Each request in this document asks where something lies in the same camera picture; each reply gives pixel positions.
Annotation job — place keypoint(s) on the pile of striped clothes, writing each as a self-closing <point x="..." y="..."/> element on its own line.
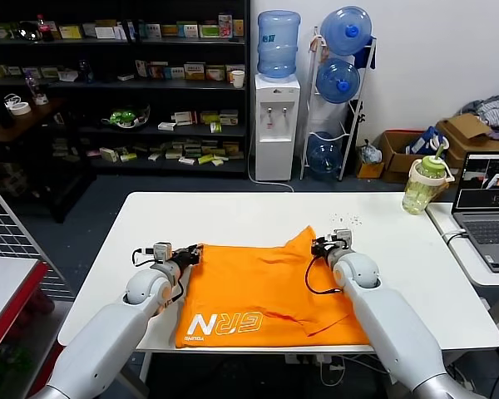
<point x="497" y="110"/>

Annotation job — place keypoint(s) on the black tumbler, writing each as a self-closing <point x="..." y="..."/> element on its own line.
<point x="2" y="112"/>

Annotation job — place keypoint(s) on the green white medicine box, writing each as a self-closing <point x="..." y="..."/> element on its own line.
<point x="210" y="30"/>

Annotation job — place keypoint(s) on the white tape roll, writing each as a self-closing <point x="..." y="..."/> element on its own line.
<point x="21" y="108"/>

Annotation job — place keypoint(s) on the grey open laptop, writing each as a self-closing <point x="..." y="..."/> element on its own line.
<point x="482" y="231"/>

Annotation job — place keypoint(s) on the white water dispenser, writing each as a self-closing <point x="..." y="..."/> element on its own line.
<point x="274" y="135"/>

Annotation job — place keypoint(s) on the beige medicine box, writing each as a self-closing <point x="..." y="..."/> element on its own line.
<point x="233" y="67"/>

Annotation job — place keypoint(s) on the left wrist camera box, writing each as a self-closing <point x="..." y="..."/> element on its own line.
<point x="162" y="251"/>

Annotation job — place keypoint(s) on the white plastic bag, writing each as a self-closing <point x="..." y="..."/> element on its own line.
<point x="371" y="152"/>

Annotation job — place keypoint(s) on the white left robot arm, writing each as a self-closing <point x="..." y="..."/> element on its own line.
<point x="100" y="345"/>

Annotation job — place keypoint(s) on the white plain carton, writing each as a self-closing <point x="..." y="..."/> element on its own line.
<point x="105" y="32"/>

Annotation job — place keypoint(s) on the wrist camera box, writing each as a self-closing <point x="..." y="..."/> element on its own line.
<point x="162" y="251"/>
<point x="343" y="239"/>

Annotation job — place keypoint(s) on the white grey medicine box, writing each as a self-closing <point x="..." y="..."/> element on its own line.
<point x="153" y="30"/>

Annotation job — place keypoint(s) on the shiny metal kettle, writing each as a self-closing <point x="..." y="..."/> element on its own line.
<point x="28" y="31"/>

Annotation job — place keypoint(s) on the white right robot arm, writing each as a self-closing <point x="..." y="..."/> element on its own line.
<point x="391" y="324"/>

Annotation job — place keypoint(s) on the brown wooden desk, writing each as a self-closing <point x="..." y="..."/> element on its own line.
<point x="21" y="121"/>

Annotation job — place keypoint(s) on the yellow green flat box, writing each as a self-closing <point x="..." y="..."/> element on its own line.
<point x="210" y="116"/>

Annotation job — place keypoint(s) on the orange printed t-shirt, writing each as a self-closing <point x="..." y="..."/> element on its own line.
<point x="253" y="291"/>

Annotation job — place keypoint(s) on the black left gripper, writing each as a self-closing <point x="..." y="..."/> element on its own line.
<point x="185" y="258"/>

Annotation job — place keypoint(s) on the flat white box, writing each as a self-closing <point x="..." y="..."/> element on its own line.
<point x="125" y="76"/>

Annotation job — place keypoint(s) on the white red medicine box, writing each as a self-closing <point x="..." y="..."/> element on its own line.
<point x="140" y="67"/>

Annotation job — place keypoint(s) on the white orange medicine box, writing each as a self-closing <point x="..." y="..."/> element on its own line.
<point x="158" y="70"/>

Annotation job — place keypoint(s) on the labelled blue water jug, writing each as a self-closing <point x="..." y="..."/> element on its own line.
<point x="276" y="44"/>

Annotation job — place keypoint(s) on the white teal medicine box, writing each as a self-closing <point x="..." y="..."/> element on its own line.
<point x="188" y="29"/>

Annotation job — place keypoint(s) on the large cardboard box with flap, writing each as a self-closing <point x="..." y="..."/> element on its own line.
<point x="461" y="127"/>

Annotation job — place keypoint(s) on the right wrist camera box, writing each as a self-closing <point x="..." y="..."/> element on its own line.
<point x="343" y="239"/>

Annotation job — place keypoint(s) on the black tripod stand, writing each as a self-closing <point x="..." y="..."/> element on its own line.
<point x="354" y="116"/>

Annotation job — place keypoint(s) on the glass bowl green contents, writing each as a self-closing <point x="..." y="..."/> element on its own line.
<point x="124" y="116"/>

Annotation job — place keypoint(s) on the open brown cardboard box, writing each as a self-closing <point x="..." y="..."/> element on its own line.
<point x="393" y="164"/>

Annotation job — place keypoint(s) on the white red striped box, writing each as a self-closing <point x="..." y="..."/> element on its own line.
<point x="184" y="118"/>

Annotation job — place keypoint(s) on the black shelving unit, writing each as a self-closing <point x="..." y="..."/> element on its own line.
<point x="108" y="85"/>

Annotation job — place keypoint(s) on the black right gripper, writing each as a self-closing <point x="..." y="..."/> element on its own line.
<point x="326" y="249"/>

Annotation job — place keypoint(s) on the small orange box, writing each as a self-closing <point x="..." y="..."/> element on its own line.
<point x="369" y="169"/>

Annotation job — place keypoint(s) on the white paper cup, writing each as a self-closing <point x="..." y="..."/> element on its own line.
<point x="238" y="79"/>

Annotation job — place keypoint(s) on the cream stacked box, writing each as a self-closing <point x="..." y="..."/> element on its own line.
<point x="228" y="116"/>

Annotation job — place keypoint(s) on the yellow white medicine box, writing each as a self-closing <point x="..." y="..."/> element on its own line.
<point x="70" y="31"/>

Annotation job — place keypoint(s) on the cola bottle red label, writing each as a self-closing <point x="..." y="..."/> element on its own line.
<point x="45" y="31"/>

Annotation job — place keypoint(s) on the pale blue medicine box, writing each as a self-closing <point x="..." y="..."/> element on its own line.
<point x="176" y="72"/>

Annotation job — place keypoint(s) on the green lid drinking bottle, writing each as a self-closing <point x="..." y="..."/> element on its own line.
<point x="416" y="194"/>

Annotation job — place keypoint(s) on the cream red medicine box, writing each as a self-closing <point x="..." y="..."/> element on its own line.
<point x="215" y="73"/>

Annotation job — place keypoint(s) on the dark blue bottle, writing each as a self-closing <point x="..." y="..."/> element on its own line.
<point x="85" y="71"/>

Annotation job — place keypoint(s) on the blue printed package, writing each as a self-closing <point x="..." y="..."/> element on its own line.
<point x="420" y="144"/>

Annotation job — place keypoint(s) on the yellow green medicine box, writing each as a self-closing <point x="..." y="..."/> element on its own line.
<point x="194" y="71"/>

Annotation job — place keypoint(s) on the clear bottle purple label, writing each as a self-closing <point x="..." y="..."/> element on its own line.
<point x="33" y="85"/>

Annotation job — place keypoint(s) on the dark blue hanging cloth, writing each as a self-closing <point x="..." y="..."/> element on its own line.
<point x="364" y="58"/>

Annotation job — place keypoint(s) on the small white box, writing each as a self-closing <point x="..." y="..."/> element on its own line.
<point x="166" y="126"/>

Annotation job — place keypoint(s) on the tall pink medicine box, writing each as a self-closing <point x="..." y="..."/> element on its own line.
<point x="225" y="25"/>

